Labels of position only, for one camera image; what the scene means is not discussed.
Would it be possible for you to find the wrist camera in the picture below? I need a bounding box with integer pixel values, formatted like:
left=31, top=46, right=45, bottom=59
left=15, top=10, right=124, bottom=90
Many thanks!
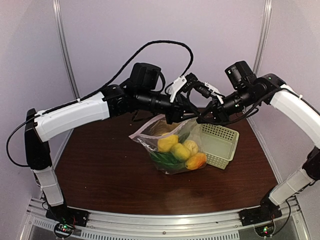
left=167, top=73, right=198, bottom=103
left=198, top=82, right=225, bottom=104

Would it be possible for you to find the left aluminium frame post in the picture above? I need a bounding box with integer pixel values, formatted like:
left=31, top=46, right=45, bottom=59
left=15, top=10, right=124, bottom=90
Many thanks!
left=52, top=0, right=80, bottom=99

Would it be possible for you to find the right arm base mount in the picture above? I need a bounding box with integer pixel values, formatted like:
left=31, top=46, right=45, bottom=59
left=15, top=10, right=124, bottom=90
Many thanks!
left=238, top=195, right=283, bottom=227

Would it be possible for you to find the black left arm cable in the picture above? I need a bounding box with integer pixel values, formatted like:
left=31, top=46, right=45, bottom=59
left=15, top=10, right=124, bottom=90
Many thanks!
left=6, top=39, right=195, bottom=168

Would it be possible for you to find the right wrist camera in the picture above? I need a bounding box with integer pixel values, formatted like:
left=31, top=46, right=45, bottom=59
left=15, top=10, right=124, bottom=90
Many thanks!
left=198, top=82, right=225, bottom=104

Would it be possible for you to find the yellow lemon toy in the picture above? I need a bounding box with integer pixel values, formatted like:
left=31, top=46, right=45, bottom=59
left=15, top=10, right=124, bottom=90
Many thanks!
left=157, top=134, right=179, bottom=153

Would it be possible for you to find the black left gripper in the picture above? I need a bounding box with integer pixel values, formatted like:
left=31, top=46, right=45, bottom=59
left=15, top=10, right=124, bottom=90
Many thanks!
left=137, top=88, right=201, bottom=125

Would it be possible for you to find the pale yellow bumpy fruit toy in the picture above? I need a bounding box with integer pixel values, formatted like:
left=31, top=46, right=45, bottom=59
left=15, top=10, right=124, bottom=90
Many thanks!
left=183, top=140, right=199, bottom=156

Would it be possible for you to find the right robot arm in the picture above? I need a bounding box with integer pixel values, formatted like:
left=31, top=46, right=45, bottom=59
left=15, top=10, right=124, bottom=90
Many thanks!
left=198, top=60, right=320, bottom=221

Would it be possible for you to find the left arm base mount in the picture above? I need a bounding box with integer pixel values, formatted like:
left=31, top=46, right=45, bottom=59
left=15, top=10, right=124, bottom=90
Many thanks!
left=45, top=201, right=89, bottom=227

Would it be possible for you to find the orange mango toy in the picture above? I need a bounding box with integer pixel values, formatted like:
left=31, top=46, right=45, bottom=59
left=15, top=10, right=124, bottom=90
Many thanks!
left=185, top=152, right=207, bottom=171

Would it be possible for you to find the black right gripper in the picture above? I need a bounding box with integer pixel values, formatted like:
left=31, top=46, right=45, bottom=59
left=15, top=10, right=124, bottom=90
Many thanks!
left=197, top=84, right=260, bottom=126

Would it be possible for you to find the green bok choy toy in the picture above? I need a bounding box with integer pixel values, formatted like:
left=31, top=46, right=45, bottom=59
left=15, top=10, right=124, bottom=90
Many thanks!
left=149, top=132, right=190, bottom=170

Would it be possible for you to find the aluminium front rail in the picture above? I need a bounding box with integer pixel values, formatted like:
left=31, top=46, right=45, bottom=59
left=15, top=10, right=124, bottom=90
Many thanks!
left=24, top=196, right=311, bottom=240

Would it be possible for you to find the aluminium frame post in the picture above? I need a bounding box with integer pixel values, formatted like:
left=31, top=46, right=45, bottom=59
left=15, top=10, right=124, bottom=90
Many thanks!
left=52, top=0, right=80, bottom=99
left=253, top=0, right=273, bottom=75

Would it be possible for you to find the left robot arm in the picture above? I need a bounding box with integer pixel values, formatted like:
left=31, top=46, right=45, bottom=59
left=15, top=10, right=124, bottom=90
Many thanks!
left=24, top=63, right=187, bottom=222

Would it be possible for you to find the right circuit board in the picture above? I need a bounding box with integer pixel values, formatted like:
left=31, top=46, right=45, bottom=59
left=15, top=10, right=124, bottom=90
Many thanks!
left=254, top=223, right=275, bottom=238

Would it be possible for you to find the green lime toy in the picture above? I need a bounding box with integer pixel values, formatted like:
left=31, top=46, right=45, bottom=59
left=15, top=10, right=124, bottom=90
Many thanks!
left=170, top=143, right=191, bottom=162

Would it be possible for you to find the circuit board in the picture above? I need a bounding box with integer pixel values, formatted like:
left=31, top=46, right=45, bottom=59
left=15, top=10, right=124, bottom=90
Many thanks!
left=53, top=223, right=75, bottom=238
left=254, top=223, right=275, bottom=238

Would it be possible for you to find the clear zip top bag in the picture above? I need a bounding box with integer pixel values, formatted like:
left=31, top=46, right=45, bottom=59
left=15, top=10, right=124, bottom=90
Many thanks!
left=129, top=114, right=207, bottom=175

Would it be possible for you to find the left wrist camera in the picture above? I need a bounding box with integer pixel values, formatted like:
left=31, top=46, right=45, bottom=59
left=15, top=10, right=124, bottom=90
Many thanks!
left=167, top=73, right=198, bottom=103

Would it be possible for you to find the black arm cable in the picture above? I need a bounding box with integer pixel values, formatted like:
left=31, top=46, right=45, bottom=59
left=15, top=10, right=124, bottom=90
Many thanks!
left=6, top=39, right=195, bottom=168
left=184, top=84, right=320, bottom=126

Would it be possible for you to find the left circuit board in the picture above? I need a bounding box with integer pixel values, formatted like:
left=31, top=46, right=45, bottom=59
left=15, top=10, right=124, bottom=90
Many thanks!
left=53, top=223, right=75, bottom=238

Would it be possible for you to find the green plastic basket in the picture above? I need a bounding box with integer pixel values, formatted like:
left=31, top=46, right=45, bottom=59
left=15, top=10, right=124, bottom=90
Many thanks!
left=199, top=123, right=240, bottom=170

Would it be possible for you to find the right aluminium frame post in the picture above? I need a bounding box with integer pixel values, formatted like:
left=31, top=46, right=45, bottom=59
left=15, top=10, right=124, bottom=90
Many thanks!
left=253, top=0, right=273, bottom=75

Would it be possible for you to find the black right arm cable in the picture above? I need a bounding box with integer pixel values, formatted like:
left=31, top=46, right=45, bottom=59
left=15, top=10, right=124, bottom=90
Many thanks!
left=184, top=84, right=320, bottom=126

